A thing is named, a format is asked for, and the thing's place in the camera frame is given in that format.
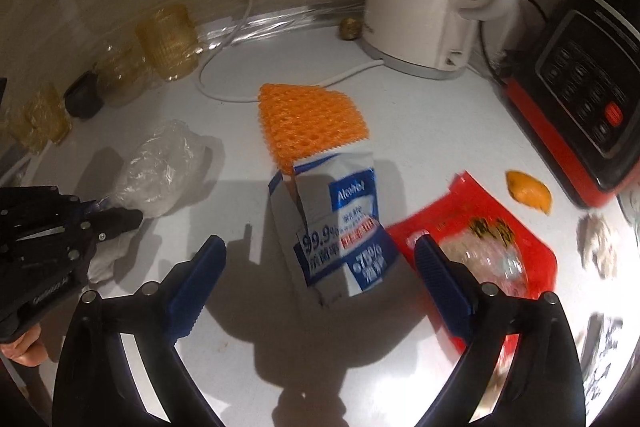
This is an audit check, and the blue white wipes packet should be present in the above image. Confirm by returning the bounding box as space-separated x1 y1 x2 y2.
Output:
268 140 399 311

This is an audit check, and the amber glass cup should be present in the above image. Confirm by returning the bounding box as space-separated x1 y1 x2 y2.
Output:
134 4 198 81
1 107 48 155
26 83 73 145

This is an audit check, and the orange peel piece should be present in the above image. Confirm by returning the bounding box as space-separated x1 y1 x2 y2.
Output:
506 170 552 215

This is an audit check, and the person's left hand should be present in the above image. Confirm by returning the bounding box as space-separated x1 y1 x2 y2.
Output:
1 324 49 367

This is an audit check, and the orange foam fruit net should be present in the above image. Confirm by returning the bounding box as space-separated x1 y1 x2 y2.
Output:
258 83 369 176

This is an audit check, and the white patterned ceramic cup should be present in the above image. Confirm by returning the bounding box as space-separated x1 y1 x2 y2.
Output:
617 183 640 244

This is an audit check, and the white tissue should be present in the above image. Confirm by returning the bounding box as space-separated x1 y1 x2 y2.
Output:
577 213 617 280

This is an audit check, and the red snack bag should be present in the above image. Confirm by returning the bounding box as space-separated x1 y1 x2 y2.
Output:
387 170 559 403

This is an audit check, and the small brown nut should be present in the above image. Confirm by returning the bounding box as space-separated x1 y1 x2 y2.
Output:
338 17 362 41

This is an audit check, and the clear plastic bag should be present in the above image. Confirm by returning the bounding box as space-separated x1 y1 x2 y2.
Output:
88 120 214 285

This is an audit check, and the white power cable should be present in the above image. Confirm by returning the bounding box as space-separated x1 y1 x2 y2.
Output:
142 0 386 104

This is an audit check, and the red black blender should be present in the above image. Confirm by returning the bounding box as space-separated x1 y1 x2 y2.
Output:
506 0 639 208

